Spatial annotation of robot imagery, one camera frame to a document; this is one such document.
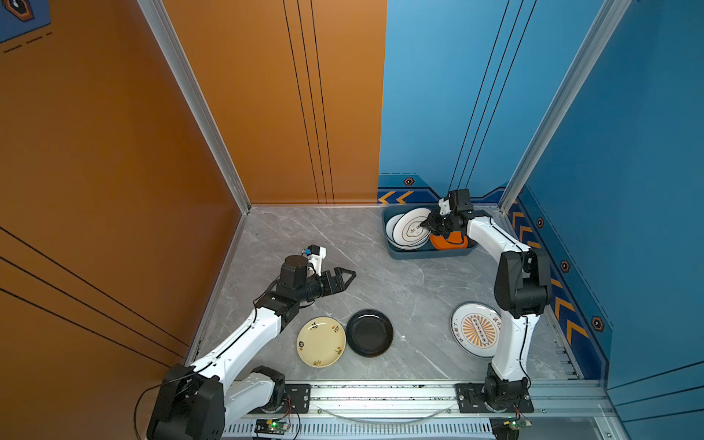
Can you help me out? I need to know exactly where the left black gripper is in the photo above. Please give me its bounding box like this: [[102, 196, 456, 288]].
[[294, 268, 354, 305]]

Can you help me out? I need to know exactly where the white plate quatrefoil motif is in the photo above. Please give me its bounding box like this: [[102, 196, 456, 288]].
[[393, 207, 431, 249], [385, 214, 403, 248]]

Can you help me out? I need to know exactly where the orange plate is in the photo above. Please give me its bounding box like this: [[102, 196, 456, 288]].
[[429, 231, 469, 251]]

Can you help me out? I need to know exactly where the black plate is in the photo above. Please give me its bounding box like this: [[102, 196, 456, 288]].
[[346, 309, 394, 358]]

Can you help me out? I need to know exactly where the sunburst plate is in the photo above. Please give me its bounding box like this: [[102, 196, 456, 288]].
[[450, 302, 502, 359]]

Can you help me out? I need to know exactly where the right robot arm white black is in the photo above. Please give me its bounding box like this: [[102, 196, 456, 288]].
[[421, 189, 553, 412]]

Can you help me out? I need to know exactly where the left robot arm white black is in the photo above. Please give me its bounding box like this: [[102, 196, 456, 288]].
[[145, 246, 357, 439]]

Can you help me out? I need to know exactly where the teal plastic bin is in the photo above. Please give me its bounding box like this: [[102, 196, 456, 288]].
[[382, 203, 478, 260]]

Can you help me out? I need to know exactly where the cream yellow plate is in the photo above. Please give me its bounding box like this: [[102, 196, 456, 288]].
[[296, 316, 347, 369]]

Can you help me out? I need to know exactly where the left circuit board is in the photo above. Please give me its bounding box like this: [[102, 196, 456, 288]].
[[253, 419, 292, 439]]

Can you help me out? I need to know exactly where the circuit board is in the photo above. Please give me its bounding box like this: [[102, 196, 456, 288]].
[[253, 419, 292, 439], [489, 418, 533, 440]]

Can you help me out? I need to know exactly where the right circuit board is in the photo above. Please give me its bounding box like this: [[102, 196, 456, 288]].
[[489, 418, 533, 440]]

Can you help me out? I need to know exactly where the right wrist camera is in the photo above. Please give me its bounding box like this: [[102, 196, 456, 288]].
[[437, 198, 451, 217]]

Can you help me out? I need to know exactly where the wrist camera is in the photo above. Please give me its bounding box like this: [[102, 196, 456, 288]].
[[437, 198, 451, 217], [304, 245, 326, 276]]

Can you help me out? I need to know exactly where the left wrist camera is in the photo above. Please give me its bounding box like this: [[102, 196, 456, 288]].
[[304, 245, 326, 276]]

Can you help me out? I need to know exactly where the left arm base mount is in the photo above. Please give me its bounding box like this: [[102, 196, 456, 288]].
[[252, 383, 312, 415]]

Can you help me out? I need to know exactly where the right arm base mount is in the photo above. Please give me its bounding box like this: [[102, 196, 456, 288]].
[[454, 382, 535, 414]]

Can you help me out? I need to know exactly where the aluminium rail frame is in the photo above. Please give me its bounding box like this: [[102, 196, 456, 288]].
[[222, 381, 628, 439]]

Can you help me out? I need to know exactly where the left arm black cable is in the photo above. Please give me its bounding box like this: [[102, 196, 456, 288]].
[[133, 381, 177, 440]]

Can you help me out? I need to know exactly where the right aluminium corner post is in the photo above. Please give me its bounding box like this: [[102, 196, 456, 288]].
[[498, 0, 632, 215]]

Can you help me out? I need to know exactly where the aluminium corner post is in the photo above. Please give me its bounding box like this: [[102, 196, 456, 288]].
[[137, 0, 251, 216], [498, 0, 632, 215]]

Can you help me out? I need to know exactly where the left aluminium corner post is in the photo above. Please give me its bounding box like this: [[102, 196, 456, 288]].
[[137, 0, 251, 216]]

